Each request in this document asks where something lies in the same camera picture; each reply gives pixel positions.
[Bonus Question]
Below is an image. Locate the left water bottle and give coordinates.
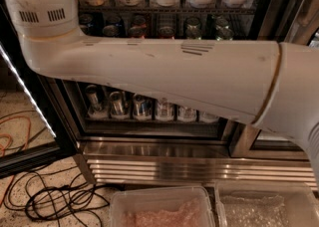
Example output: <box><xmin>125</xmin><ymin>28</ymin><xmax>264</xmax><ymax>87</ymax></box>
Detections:
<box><xmin>156</xmin><ymin>101</ymin><xmax>174</xmax><ymax>121</ymax></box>

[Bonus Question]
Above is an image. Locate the right water bottle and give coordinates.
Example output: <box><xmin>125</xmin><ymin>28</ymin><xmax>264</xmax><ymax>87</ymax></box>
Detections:
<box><xmin>199</xmin><ymin>112</ymin><xmax>219</xmax><ymax>123</ymax></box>

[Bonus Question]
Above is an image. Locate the middle blue can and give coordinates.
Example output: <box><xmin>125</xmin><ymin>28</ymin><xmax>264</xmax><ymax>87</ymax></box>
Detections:
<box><xmin>103</xmin><ymin>25</ymin><xmax>120</xmax><ymax>37</ymax></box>

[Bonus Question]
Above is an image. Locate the bottom middle silver can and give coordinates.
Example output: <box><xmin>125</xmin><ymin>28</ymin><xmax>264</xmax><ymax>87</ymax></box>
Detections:
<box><xmin>110</xmin><ymin>91</ymin><xmax>130</xmax><ymax>119</ymax></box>

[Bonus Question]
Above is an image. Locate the middle water bottle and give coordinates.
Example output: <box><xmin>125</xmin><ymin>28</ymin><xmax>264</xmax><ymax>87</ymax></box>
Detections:
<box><xmin>177</xmin><ymin>106</ymin><xmax>197</xmax><ymax>122</ymax></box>

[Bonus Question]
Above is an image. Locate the bottom left silver can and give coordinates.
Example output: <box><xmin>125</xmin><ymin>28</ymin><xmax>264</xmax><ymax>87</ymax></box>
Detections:
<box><xmin>85</xmin><ymin>85</ymin><xmax>108</xmax><ymax>119</ymax></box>

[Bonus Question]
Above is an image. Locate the clear bin bubble wrap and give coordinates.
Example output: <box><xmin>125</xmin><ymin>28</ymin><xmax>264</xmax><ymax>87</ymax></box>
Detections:
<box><xmin>214</xmin><ymin>181</ymin><xmax>319</xmax><ymax>227</ymax></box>

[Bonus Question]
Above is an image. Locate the open glass fridge door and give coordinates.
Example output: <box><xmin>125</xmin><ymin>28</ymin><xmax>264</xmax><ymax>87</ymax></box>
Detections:
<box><xmin>0</xmin><ymin>0</ymin><xmax>76</xmax><ymax>178</ymax></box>

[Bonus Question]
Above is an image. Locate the clear bin pink wrap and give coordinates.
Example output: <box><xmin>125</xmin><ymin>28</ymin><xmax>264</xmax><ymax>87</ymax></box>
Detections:
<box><xmin>110</xmin><ymin>186</ymin><xmax>215</xmax><ymax>227</ymax></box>

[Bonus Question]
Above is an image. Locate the black floor cable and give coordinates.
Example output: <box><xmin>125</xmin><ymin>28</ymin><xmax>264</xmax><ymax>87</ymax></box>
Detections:
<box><xmin>3</xmin><ymin>160</ymin><xmax>121</xmax><ymax>227</ymax></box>

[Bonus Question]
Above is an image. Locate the water bottle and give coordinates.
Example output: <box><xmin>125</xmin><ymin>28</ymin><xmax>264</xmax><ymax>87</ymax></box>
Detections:
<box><xmin>156</xmin><ymin>101</ymin><xmax>174</xmax><ymax>121</ymax></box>
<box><xmin>199</xmin><ymin>112</ymin><xmax>219</xmax><ymax>123</ymax></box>
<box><xmin>177</xmin><ymin>106</ymin><xmax>197</xmax><ymax>122</ymax></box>

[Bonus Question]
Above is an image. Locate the middle orange can right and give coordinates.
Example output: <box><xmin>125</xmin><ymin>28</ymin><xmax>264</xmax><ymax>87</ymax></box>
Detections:
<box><xmin>159</xmin><ymin>26</ymin><xmax>175</xmax><ymax>39</ymax></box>

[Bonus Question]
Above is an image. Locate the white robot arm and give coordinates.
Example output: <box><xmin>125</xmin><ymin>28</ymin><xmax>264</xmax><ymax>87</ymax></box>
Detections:
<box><xmin>5</xmin><ymin>0</ymin><xmax>319</xmax><ymax>169</ymax></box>

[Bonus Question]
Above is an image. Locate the stainless steel fridge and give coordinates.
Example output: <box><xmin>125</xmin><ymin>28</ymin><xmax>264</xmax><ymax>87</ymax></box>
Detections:
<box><xmin>34</xmin><ymin>0</ymin><xmax>319</xmax><ymax>187</ymax></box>

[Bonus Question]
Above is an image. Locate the orange floor cable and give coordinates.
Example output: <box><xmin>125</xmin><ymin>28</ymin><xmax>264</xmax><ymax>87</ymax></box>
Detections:
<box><xmin>0</xmin><ymin>114</ymin><xmax>32</xmax><ymax>205</ymax></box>

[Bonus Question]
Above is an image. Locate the silver can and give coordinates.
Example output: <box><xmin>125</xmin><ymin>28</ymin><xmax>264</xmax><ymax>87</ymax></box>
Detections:
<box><xmin>110</xmin><ymin>91</ymin><xmax>130</xmax><ymax>119</ymax></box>
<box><xmin>85</xmin><ymin>85</ymin><xmax>108</xmax><ymax>119</ymax></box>

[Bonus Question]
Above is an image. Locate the middle orange can left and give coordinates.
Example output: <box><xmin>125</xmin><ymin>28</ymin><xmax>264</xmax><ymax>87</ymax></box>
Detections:
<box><xmin>129</xmin><ymin>27</ymin><xmax>146</xmax><ymax>38</ymax></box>

